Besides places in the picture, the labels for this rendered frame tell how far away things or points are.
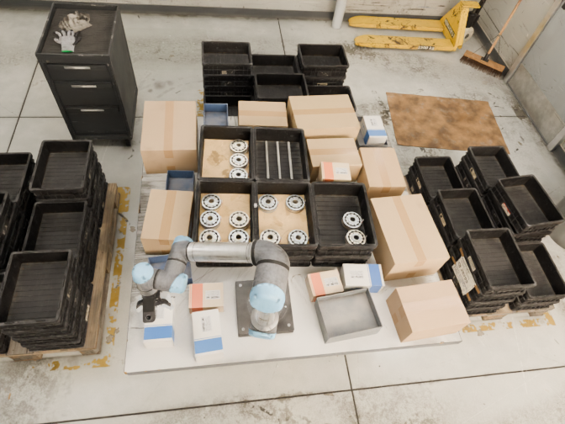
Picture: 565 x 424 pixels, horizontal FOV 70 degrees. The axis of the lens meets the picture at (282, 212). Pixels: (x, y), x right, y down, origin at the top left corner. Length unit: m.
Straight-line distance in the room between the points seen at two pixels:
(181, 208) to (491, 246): 1.95
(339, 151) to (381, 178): 0.30
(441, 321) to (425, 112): 2.72
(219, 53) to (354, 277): 2.35
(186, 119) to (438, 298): 1.68
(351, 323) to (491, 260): 1.18
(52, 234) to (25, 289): 0.42
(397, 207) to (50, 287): 1.89
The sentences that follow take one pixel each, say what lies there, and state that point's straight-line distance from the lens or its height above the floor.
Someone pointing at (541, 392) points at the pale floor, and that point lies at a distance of 3.31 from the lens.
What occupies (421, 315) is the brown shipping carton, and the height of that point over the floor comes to 0.86.
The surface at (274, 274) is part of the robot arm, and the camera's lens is 1.37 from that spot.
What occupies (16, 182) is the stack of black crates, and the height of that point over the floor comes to 0.38.
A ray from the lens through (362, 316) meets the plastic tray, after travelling 2.07.
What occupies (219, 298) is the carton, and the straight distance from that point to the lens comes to 1.99.
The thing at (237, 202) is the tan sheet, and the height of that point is 0.83.
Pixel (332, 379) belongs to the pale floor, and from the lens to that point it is 2.74.
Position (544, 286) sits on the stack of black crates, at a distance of 3.31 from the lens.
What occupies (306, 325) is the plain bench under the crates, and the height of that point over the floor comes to 0.70.
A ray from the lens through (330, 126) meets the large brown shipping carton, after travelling 2.56.
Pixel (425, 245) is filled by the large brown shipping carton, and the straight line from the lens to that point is 2.20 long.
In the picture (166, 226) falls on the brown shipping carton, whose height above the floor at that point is 0.86.
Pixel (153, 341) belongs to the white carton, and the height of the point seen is 0.79.
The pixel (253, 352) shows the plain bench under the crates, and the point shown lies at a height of 0.70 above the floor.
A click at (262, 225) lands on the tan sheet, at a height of 0.83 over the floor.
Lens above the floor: 2.61
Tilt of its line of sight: 55 degrees down
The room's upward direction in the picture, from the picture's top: 11 degrees clockwise
